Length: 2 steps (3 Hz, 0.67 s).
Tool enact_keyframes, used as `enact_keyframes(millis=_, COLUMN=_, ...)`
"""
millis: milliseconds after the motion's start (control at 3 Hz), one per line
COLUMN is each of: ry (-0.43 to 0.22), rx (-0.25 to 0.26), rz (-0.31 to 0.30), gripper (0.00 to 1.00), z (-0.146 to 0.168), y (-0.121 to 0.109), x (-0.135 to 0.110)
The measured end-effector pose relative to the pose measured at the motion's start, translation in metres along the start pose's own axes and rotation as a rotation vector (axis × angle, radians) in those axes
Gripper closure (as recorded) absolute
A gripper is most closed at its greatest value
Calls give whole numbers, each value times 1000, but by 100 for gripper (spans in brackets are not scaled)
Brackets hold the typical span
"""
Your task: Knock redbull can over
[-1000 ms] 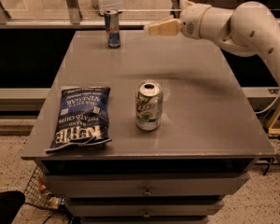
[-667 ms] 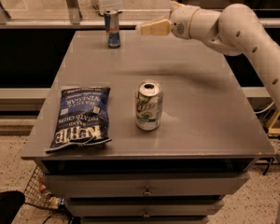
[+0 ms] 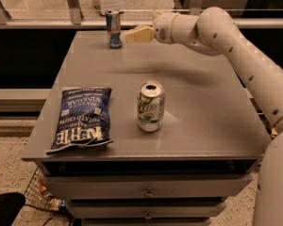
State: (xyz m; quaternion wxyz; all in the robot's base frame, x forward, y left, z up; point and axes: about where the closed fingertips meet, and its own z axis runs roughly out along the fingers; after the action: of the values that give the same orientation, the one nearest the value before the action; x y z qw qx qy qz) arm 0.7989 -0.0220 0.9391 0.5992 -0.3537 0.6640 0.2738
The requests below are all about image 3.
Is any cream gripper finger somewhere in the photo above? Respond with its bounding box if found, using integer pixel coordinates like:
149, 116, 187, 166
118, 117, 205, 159
124, 26, 155, 43

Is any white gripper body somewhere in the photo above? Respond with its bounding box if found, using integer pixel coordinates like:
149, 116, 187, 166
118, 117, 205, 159
153, 13, 178, 44

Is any redbull can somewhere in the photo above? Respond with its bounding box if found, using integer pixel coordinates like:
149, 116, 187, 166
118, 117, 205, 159
105, 9, 123, 49

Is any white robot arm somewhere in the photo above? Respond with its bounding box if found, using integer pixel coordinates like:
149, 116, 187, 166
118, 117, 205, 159
123, 7, 283, 226

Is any green white soda can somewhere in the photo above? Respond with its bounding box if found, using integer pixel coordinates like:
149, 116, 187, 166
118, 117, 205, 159
137, 80, 165, 132

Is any blue kettle chips bag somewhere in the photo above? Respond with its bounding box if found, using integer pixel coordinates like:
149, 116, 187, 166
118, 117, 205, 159
46, 88, 112, 154

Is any grey drawer cabinet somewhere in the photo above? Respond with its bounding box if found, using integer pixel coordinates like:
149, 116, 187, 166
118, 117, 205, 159
23, 31, 270, 226

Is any metal window railing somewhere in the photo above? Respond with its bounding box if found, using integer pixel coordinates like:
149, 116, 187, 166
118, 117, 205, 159
0, 0, 283, 28

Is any wire basket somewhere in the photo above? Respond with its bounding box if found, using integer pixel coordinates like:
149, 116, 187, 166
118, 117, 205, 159
25, 169, 65, 212

